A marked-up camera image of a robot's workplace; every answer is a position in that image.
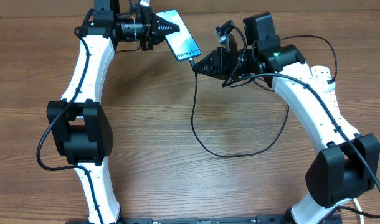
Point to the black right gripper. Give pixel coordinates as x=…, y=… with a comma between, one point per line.
x=219, y=60

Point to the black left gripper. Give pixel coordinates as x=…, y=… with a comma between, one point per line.
x=154, y=24

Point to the blue Galaxy S24+ smartphone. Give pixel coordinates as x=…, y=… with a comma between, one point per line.
x=182, y=43

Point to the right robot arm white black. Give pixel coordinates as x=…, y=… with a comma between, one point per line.
x=346, y=161

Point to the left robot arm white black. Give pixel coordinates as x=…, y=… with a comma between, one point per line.
x=78, y=123

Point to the white charger plug adapter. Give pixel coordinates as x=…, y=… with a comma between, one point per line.
x=326, y=84

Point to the white power strip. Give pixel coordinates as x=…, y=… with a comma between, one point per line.
x=329, y=98

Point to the brown cardboard panel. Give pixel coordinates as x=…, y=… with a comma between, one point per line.
x=63, y=8

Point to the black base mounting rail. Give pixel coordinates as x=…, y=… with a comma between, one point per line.
x=205, y=220

